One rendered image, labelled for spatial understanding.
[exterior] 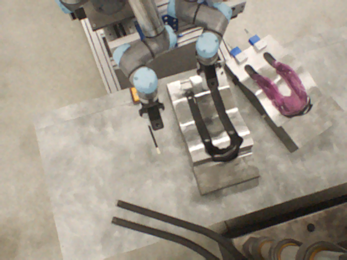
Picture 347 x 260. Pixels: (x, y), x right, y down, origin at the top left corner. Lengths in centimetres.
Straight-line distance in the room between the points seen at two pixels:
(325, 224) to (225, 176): 47
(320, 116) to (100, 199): 100
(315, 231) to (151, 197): 71
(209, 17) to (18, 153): 175
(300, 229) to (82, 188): 95
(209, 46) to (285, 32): 166
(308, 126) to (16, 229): 186
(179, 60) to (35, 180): 123
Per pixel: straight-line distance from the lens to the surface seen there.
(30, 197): 258
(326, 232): 173
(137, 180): 162
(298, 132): 162
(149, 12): 121
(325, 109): 169
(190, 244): 151
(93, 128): 170
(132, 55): 125
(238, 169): 158
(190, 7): 133
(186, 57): 244
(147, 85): 118
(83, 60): 274
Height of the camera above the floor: 239
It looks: 75 degrees down
